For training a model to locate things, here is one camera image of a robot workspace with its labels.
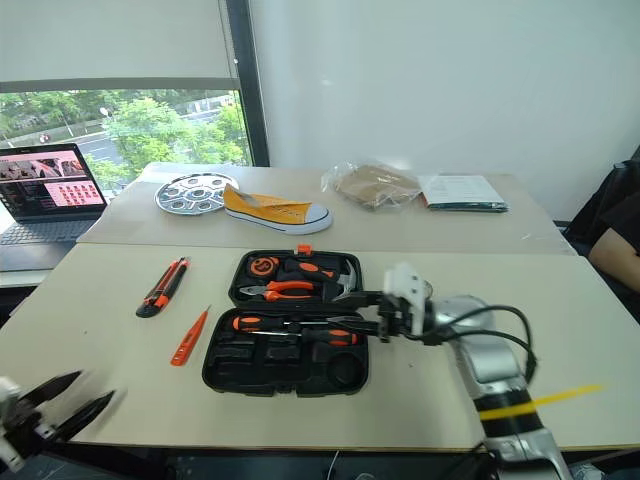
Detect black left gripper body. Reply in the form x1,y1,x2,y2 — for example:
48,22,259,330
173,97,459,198
3,393,57,455

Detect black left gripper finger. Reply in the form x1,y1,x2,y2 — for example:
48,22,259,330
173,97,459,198
49,390,117,442
20,370,84,409

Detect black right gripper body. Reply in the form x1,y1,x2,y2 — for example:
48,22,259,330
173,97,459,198
377,292,416,345

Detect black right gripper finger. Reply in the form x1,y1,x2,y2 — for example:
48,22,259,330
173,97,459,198
327,319,384,338
343,289,387,306

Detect black plastic tool case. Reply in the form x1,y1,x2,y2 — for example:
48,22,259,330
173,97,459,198
201,243,372,400

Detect orange voltage tester pen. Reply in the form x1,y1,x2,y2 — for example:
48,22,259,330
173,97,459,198
169,304,213,368

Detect black orange utility knife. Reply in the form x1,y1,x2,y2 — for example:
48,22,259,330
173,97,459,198
135,256,193,320

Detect orange black screwdriver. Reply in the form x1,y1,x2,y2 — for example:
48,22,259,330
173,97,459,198
244,325,361,348
231,314,334,333

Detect clear bag with brown contents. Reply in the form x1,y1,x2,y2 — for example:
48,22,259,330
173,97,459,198
320,160,427,213

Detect orange black tape measure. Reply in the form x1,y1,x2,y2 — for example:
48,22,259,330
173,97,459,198
247,255,275,278

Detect white side desk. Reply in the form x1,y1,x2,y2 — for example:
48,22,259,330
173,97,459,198
0,199,79,292

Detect yellow canvas sneaker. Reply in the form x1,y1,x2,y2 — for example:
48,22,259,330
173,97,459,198
222,183,334,237

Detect white green booklet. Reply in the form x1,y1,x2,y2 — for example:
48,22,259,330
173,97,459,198
416,173,510,215

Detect yellow tape tag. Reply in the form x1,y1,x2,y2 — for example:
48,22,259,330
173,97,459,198
477,383,605,424

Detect open laptop computer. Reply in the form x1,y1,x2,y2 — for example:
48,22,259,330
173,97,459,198
0,142,110,274

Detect round metal steamer plate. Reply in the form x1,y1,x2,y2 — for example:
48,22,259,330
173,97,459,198
153,171,237,217

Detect person in black clothing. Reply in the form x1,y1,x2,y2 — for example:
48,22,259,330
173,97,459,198
563,159,640,321

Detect white roller blind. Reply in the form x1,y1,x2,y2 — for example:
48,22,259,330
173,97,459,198
0,0,237,95

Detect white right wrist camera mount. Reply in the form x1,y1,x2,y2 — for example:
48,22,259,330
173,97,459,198
383,261,433,337

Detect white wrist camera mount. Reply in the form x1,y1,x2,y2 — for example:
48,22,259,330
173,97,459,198
383,261,433,337
0,376,25,472

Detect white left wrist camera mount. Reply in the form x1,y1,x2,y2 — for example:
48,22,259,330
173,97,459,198
0,376,25,472

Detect claw hammer orange black handle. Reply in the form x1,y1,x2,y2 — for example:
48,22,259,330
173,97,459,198
283,256,365,302

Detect orange handled pliers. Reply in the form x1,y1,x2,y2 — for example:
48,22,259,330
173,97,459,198
238,280,317,303

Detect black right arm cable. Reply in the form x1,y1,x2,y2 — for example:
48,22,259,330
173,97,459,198
418,304,540,384

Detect black window frame post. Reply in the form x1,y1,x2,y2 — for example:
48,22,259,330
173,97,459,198
218,0,272,168

